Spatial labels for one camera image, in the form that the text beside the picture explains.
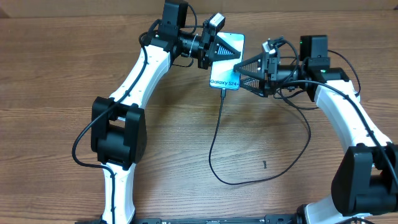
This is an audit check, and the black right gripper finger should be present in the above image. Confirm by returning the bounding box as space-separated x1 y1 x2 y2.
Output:
233 53 264 80
240 77 266 97

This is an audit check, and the Samsung Galaxy smartphone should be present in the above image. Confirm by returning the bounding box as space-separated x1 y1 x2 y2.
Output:
210 32 245 90

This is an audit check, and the black USB charging cable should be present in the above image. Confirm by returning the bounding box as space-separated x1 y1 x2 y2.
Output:
208 49 361 187

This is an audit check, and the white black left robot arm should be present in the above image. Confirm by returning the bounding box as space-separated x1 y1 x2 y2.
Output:
83 1 245 223

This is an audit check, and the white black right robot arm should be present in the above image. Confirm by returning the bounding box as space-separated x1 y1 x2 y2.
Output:
234 35 397 223

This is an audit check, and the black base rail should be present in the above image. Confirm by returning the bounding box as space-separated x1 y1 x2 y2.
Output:
74 213 312 224

